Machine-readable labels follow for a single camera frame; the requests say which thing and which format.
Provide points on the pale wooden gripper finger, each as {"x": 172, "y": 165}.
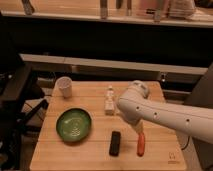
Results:
{"x": 139, "y": 128}

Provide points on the black eraser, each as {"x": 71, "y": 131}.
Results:
{"x": 115, "y": 143}

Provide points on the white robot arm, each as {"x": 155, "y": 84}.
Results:
{"x": 135, "y": 105}

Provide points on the orange carrot toy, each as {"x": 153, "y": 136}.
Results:
{"x": 141, "y": 144}

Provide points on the white squeeze bottle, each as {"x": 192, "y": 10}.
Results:
{"x": 109, "y": 101}

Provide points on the green plate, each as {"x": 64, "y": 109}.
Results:
{"x": 73, "y": 125}

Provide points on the white paper cup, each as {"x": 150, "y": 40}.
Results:
{"x": 64, "y": 84}

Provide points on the black stand on left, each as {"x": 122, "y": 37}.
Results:
{"x": 18, "y": 84}

